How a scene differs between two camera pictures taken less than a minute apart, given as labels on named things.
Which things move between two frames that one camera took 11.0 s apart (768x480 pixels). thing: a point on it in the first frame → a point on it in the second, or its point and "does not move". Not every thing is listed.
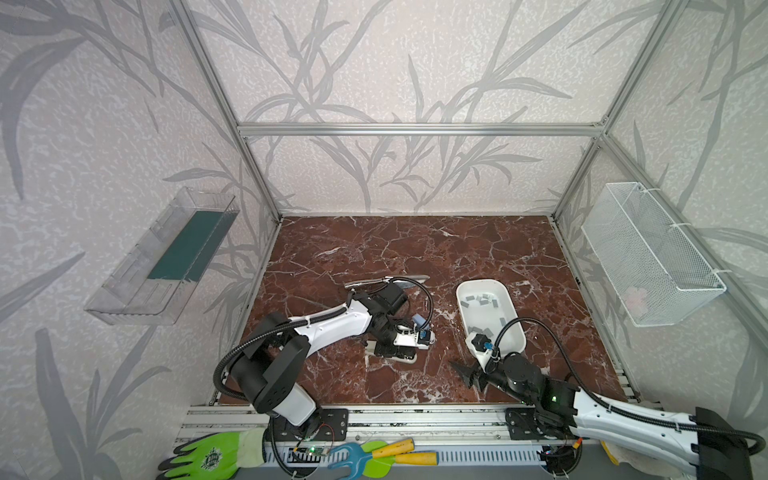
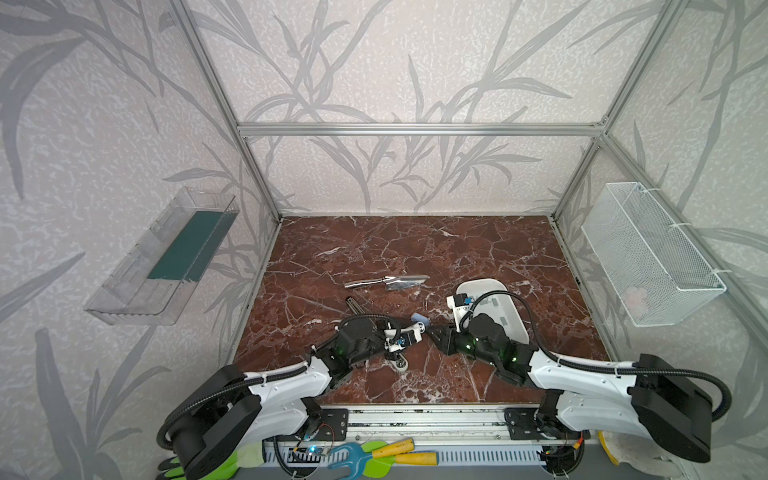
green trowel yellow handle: [380, 467] does not move
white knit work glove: [640, 461] does not move
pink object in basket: [636, 300] does not move
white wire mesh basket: [657, 277] does not move
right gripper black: [488, 374] → [448, 339]
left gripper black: [390, 342] → [383, 339]
